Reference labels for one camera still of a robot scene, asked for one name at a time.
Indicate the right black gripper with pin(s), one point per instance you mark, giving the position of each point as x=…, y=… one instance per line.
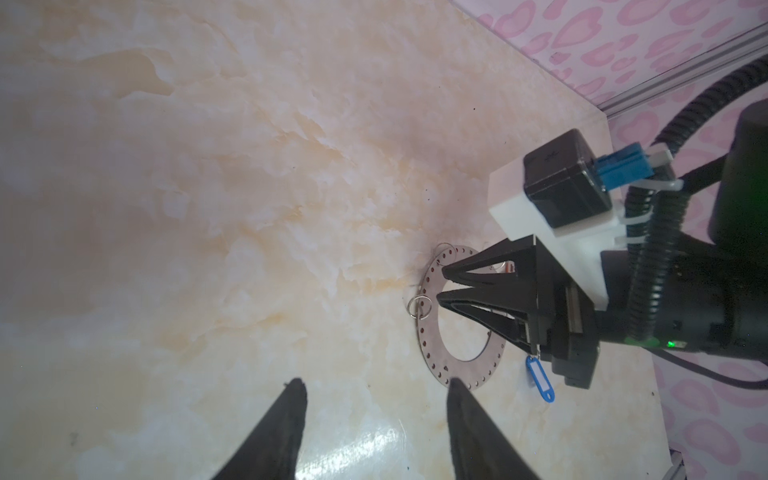
x=567, y=335

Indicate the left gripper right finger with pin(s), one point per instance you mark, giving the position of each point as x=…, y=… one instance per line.
x=478, y=448

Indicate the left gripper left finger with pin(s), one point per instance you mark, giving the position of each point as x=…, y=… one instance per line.
x=271, y=449

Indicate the perforated metal ring disc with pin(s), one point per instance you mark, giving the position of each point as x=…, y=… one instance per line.
x=424, y=309

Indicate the key with blue tag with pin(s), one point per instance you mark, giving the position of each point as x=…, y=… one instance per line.
x=540, y=379

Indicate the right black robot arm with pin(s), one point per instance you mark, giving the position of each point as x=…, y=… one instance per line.
x=623, y=251

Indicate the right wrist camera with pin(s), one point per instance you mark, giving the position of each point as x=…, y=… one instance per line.
x=568, y=198

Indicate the right corner aluminium post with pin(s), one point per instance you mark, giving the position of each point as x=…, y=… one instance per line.
x=735, y=52

